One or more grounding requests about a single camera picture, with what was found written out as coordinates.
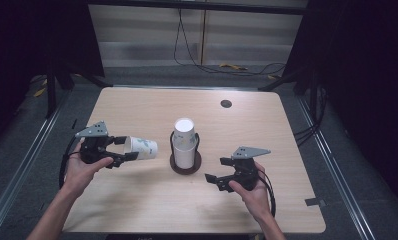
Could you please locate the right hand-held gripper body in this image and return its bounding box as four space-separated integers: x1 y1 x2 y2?
229 145 272 192

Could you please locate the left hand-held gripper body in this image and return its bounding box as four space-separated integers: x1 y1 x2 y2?
75 120 118 165

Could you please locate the printed paper cup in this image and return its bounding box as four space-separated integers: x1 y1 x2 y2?
124 135 159 161

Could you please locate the black wire cup holder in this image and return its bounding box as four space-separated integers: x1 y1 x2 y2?
168 130 203 176

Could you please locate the stack of white paper cups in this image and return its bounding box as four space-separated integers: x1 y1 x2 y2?
172 117 198 170

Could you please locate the person's right hand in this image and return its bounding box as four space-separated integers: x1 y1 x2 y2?
228 161 272 222

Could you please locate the person's left hand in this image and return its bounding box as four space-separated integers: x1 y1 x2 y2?
63 141 115 198

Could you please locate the black metal stand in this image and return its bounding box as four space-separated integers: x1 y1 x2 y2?
257 68 318 94
44 63 75 119

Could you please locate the grey tape piece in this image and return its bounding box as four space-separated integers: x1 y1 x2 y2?
304 197 327 207

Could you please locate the black curtain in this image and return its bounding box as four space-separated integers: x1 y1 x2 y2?
281 0 398 208
0 0 105 148

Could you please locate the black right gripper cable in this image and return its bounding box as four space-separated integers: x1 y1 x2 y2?
256 167 278 218

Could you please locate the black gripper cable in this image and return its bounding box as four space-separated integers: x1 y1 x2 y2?
58 135 85 190
256 167 278 218

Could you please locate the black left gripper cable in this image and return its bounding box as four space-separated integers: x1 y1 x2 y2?
58 135 85 190

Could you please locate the metal floor rail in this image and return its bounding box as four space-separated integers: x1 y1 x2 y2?
295 94 380 240
0 89 71 231

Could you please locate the bundle of black floor cables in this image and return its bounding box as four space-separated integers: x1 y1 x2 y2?
292 84 329 148

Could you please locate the black hanging cable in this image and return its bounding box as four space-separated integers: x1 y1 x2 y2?
172 8 287 77

